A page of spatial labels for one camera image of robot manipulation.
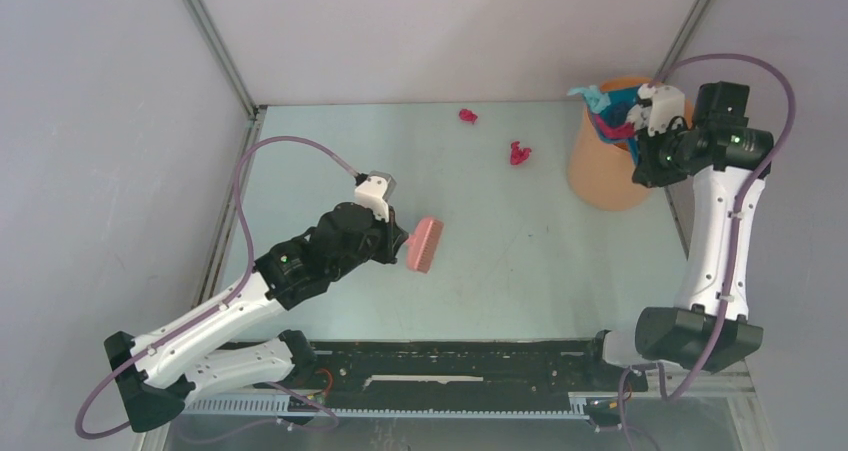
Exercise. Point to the pink paper scrap centre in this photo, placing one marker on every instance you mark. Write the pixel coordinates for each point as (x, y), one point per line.
(608, 133)

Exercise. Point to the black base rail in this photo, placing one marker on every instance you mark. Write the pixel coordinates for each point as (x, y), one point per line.
(461, 377)

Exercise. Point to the pink paper scrap far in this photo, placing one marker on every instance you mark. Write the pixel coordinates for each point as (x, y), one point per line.
(467, 115)

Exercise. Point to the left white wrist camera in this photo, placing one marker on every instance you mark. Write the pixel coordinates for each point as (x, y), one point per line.
(372, 191)

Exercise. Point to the blue plastic dustpan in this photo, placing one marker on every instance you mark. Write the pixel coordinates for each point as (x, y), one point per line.
(621, 102)

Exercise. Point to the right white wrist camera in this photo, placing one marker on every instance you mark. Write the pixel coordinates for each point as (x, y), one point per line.
(655, 108)

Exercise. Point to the orange plastic bucket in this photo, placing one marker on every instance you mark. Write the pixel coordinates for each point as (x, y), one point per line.
(601, 174)

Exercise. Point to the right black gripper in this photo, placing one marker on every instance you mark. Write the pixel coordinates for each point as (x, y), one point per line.
(648, 172)

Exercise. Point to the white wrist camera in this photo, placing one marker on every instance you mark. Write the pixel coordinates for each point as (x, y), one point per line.
(372, 191)
(655, 108)

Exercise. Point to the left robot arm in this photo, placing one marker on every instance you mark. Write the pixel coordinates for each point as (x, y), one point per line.
(162, 372)

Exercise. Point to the aluminium frame post right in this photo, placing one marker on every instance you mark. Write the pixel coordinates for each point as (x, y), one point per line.
(683, 37)

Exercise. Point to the pink paper scrap right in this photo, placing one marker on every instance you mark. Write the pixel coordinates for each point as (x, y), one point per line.
(518, 153)

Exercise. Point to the aluminium frame post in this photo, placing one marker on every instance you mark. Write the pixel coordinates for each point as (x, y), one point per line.
(208, 30)
(683, 37)

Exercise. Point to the cyan paper scrap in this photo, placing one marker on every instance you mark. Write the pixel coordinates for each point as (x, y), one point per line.
(594, 98)

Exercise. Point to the pink plastic brush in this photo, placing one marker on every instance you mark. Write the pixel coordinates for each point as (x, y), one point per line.
(423, 243)

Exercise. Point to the aluminium frame post left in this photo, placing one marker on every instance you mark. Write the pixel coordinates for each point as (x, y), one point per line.
(208, 30)

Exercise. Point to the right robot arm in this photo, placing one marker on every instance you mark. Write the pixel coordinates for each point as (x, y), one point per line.
(722, 156)

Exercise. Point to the pink paper scrap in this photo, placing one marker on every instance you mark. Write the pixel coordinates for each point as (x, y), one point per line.
(518, 153)
(467, 115)
(608, 133)

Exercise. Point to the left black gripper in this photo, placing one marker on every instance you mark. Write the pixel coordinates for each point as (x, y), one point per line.
(393, 238)

